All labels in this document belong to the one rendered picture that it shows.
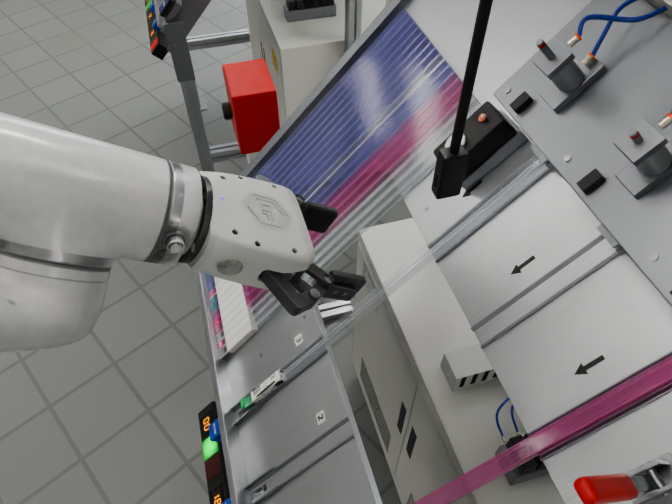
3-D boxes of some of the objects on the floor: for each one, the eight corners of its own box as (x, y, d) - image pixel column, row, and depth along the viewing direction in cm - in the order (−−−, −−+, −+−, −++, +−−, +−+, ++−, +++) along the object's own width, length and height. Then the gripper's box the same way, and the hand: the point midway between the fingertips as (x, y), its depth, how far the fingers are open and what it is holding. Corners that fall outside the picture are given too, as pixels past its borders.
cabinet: (446, 654, 115) (524, 619, 68) (350, 371, 158) (356, 229, 111) (699, 558, 127) (915, 471, 79) (545, 319, 170) (625, 170, 123)
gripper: (154, 180, 51) (304, 219, 61) (170, 328, 41) (348, 346, 51) (184, 119, 47) (339, 171, 57) (210, 265, 37) (395, 298, 47)
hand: (336, 252), depth 53 cm, fingers open, 8 cm apart
